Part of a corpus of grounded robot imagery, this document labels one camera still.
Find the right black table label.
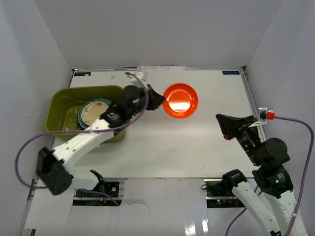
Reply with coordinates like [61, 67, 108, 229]
[222, 70, 240, 75]

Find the teal scalloped plate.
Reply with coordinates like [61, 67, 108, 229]
[77, 98, 112, 129]

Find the orange plate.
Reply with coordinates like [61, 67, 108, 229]
[162, 83, 199, 119]

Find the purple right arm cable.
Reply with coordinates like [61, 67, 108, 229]
[225, 116, 315, 236]

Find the black table label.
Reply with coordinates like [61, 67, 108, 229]
[74, 72, 91, 77]
[222, 70, 240, 75]

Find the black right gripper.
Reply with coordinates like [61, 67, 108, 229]
[215, 114, 263, 166]

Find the green plastic bin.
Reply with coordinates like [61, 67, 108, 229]
[46, 85, 123, 131]

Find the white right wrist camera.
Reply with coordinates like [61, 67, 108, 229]
[249, 107, 275, 128]

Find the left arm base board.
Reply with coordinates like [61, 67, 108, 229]
[73, 181, 123, 207]

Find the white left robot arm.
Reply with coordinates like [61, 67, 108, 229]
[36, 85, 165, 196]

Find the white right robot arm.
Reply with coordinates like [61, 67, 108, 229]
[216, 110, 315, 236]

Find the left black table label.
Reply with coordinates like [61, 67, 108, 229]
[74, 72, 91, 77]

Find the small cream plate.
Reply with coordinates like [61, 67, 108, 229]
[81, 101, 109, 125]

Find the right arm base board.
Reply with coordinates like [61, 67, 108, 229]
[201, 179, 245, 208]

